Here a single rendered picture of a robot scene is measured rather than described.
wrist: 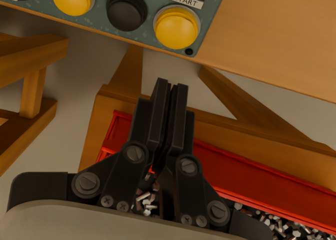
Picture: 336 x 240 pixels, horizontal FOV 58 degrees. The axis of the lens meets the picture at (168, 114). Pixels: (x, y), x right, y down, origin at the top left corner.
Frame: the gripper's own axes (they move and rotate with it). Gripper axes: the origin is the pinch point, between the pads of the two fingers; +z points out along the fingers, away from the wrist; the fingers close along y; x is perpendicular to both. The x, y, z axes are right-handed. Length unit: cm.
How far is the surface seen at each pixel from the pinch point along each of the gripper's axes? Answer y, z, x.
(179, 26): 0.1, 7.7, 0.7
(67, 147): -18, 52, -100
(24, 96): -30, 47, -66
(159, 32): -1.0, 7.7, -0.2
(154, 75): 7, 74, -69
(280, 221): 17.1, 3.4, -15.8
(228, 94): 23, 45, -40
